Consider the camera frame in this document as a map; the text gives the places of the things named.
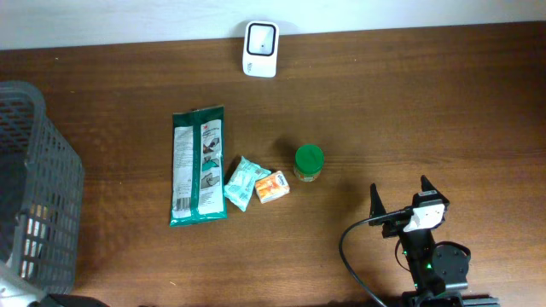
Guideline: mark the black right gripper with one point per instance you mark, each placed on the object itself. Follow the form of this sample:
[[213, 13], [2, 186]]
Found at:
[[396, 227]]

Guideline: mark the green lid jar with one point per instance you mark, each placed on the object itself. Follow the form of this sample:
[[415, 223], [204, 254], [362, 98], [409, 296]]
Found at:
[[309, 161]]

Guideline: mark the orange tissue pack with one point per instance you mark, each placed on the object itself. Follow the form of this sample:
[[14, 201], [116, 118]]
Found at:
[[272, 187]]

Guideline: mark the teal tissue pack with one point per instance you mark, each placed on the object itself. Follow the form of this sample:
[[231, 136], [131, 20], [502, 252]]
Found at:
[[239, 189]]

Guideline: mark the green wipes package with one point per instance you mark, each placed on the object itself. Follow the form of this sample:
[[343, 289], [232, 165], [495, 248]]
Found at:
[[198, 167]]

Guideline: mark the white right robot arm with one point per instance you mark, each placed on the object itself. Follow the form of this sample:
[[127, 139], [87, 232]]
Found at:
[[438, 269]]

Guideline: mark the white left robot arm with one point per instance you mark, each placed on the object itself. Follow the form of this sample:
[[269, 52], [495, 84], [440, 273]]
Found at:
[[17, 292]]

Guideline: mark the white barcode scanner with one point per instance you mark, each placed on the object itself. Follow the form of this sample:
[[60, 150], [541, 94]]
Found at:
[[260, 50]]

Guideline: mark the grey plastic basket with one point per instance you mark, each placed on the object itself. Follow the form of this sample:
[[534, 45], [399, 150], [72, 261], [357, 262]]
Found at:
[[42, 181]]

